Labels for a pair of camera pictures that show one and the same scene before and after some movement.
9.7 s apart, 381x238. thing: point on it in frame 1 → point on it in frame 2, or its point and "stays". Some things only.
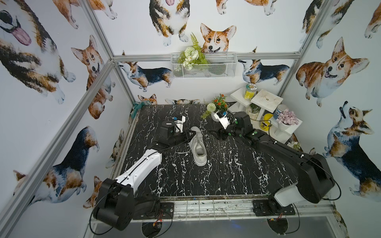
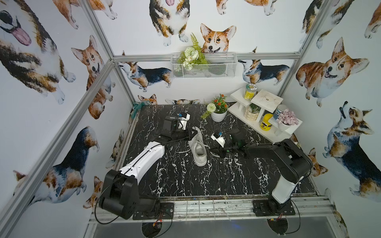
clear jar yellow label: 250,90 stays
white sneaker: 198,145 stays
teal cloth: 137,106 stays
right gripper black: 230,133 → 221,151
